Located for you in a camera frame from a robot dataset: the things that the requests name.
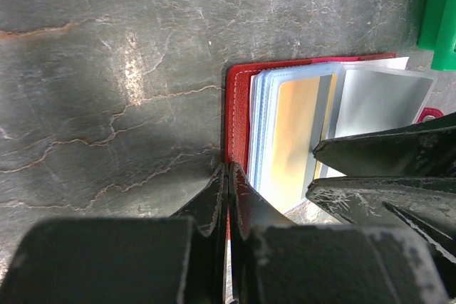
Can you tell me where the gold credit card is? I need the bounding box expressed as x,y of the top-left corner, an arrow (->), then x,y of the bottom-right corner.
264,73 -> 337,212

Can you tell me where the green plastic bin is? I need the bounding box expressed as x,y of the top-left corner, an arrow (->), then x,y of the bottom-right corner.
418,0 -> 455,71

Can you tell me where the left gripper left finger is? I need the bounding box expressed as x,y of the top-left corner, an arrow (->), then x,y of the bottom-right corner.
1,165 -> 227,303

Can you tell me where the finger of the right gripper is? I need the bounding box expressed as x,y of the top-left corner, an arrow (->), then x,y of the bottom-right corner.
313,113 -> 455,177
306,177 -> 455,263

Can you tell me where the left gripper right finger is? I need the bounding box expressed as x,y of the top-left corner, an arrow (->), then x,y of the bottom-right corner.
229,163 -> 449,303

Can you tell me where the red card holder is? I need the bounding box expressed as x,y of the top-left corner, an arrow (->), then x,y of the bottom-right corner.
225,53 -> 442,212

